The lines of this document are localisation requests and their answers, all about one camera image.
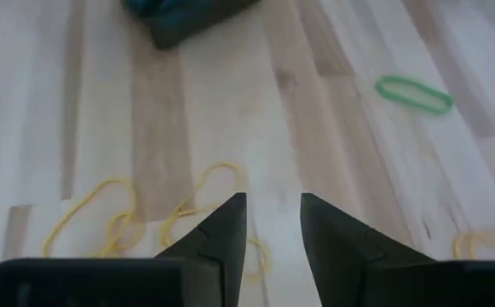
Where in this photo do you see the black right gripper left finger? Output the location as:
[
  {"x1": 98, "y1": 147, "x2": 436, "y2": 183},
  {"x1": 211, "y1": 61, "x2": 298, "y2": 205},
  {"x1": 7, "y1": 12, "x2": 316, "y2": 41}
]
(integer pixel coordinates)
[{"x1": 0, "y1": 192, "x2": 247, "y2": 307}]

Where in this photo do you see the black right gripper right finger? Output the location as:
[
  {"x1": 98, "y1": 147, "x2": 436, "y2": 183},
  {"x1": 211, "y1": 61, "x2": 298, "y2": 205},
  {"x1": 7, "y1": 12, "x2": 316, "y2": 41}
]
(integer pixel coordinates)
[{"x1": 300, "y1": 192, "x2": 495, "y2": 307}]

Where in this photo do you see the yellow rubber band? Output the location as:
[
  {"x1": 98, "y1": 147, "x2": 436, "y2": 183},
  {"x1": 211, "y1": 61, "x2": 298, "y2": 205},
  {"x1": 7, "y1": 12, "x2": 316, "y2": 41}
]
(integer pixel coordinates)
[
  {"x1": 453, "y1": 221, "x2": 495, "y2": 260},
  {"x1": 42, "y1": 178, "x2": 146, "y2": 259},
  {"x1": 160, "y1": 162, "x2": 272, "y2": 282}
]

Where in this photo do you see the green rubber band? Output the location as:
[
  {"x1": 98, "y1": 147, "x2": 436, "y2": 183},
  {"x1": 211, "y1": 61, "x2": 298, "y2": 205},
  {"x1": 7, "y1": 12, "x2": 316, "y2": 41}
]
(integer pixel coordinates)
[{"x1": 374, "y1": 75, "x2": 455, "y2": 115}]

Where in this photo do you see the black slotted plastic bin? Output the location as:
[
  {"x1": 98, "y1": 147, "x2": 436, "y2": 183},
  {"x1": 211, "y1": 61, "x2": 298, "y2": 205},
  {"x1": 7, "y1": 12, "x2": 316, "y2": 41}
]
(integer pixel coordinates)
[{"x1": 121, "y1": 0, "x2": 262, "y2": 51}]

